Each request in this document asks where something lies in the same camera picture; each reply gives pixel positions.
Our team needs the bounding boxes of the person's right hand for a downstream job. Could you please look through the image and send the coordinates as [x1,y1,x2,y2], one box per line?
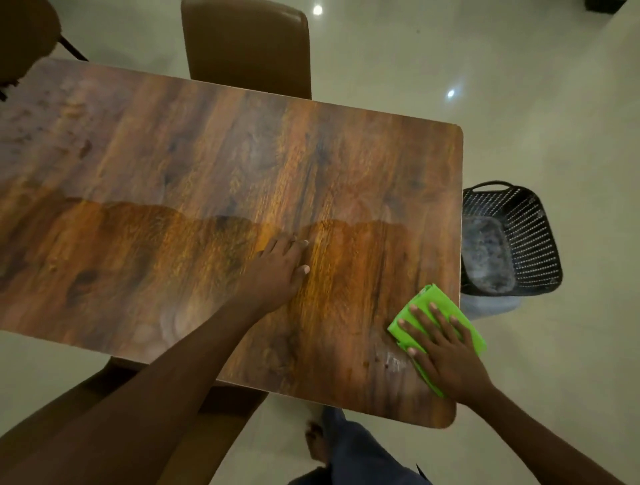
[397,302,496,406]

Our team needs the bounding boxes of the person's left hand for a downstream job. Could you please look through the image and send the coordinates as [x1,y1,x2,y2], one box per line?
[235,235,312,316]

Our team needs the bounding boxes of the green cleaning cloth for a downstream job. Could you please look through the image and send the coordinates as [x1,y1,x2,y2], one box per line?
[387,283,489,400]

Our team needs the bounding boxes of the black plastic basket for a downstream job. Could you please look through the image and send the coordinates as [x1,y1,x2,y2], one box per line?
[459,181,564,296]

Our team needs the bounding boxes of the person's right forearm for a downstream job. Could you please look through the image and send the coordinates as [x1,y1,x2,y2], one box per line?
[467,384,626,485]

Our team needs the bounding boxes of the person's left forearm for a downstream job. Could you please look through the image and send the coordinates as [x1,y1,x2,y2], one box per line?
[0,299,261,485]

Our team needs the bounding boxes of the person's blue trousers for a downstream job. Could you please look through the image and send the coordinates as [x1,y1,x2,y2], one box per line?
[289,405,433,485]

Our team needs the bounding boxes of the person's left foot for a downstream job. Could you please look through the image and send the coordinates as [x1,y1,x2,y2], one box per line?
[305,421,332,464]

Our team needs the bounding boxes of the white plastic stool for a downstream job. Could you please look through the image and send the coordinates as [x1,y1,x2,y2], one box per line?
[459,292,523,322]

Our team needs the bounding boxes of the wooden table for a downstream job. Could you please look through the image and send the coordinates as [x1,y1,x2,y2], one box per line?
[0,57,465,430]

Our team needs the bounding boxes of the brown upholstered chair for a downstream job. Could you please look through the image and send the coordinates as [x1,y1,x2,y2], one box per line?
[181,0,313,100]
[0,357,269,485]
[0,0,89,101]

